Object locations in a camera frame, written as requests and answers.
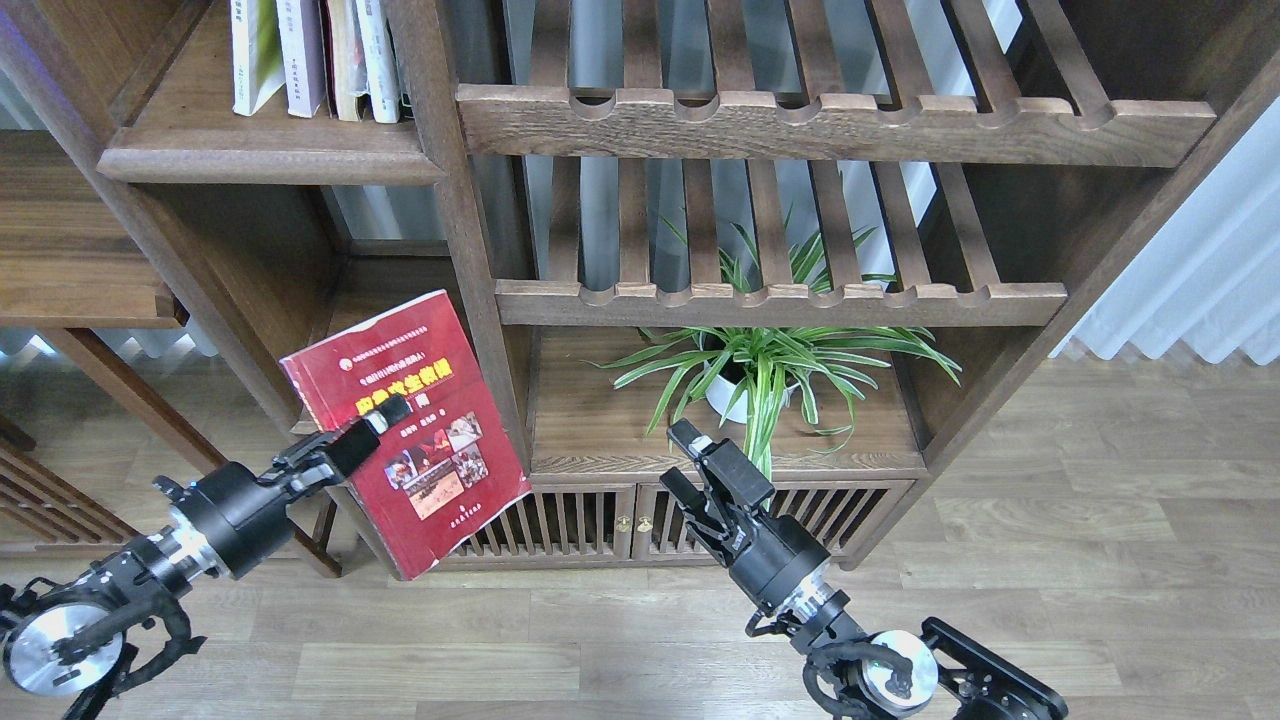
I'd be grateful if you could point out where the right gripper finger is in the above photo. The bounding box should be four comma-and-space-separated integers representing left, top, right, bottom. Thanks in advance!
660, 468, 736, 551

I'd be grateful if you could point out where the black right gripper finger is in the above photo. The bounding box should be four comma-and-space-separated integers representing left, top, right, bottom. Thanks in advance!
667, 420, 774, 518

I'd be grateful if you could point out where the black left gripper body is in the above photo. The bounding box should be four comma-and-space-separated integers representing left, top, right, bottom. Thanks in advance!
165, 441, 340, 580

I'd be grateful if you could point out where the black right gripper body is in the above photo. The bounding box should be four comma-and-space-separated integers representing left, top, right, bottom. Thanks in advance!
685, 498, 829, 616

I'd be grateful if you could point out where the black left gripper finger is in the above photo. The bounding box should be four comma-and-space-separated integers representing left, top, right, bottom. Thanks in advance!
317, 395, 411, 480

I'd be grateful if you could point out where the red cover book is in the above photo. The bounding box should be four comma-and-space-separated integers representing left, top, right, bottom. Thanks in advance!
282, 290, 531, 580

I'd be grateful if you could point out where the yellow cover book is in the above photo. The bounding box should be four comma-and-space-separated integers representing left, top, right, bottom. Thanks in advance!
229, 1, 285, 117

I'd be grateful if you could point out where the white lavender cover book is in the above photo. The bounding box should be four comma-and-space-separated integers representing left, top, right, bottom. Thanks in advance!
276, 1, 326, 118

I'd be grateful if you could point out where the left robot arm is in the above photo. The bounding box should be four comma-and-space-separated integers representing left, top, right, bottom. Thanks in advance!
3, 395, 411, 719

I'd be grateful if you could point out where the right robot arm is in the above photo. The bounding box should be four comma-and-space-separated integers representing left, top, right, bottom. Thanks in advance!
660, 420, 1069, 719

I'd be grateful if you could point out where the white plant pot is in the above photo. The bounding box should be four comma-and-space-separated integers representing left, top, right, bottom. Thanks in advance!
705, 363, 801, 424

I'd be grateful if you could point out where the green spider plant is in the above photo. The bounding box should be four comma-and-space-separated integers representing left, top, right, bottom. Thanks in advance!
596, 215, 964, 480

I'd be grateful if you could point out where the dark wooden bookshelf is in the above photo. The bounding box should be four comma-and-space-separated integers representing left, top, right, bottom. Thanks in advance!
3, 1, 1279, 562

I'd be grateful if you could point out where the wooden side table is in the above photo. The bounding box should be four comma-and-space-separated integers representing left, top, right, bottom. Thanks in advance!
0, 132, 346, 579

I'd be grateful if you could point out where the white upright book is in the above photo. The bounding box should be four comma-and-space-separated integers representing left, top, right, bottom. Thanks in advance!
356, 1, 401, 124

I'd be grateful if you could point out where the tan upright book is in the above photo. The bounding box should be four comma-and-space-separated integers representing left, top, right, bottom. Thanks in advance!
335, 1, 369, 122

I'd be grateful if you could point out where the dark red upright book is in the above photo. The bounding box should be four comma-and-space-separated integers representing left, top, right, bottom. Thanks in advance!
317, 0, 342, 120

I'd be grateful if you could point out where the white curtain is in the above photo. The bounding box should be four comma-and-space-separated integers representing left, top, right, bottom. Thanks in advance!
1053, 102, 1279, 365

